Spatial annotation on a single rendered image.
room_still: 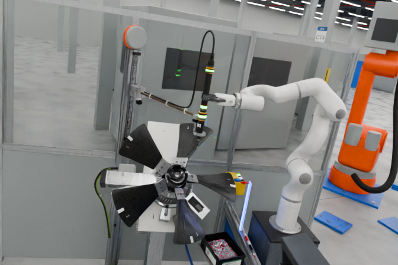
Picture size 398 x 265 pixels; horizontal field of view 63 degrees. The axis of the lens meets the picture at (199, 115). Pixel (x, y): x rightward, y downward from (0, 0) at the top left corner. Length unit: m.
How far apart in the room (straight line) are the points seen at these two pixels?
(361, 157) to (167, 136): 3.71
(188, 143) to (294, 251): 0.86
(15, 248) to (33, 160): 0.77
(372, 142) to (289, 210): 3.37
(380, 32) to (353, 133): 1.46
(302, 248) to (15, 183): 2.10
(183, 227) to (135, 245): 1.23
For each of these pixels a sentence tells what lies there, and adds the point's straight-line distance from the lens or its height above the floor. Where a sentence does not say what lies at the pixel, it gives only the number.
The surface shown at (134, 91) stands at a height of 1.54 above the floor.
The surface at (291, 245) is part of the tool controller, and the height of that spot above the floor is 1.23.
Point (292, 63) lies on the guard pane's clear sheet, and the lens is 2.62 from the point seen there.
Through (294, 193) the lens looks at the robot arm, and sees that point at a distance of 1.96.
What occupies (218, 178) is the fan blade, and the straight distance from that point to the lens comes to 1.92.
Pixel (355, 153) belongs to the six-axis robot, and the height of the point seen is 0.62.
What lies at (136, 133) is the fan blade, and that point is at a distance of 1.86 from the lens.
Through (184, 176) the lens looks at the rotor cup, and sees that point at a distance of 1.79.
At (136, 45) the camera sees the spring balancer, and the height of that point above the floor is 1.83.
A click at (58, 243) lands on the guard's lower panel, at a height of 0.19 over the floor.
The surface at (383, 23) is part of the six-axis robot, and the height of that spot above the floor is 2.48.
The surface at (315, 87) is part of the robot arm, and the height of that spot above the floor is 1.80.
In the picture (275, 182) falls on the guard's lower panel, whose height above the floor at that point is 0.86.
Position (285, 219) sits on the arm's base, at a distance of 2.03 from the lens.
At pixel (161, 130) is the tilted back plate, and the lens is 2.15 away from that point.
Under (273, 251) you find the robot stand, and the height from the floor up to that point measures 0.87.
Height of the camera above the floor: 1.98
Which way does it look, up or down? 14 degrees down
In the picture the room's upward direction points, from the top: 9 degrees clockwise
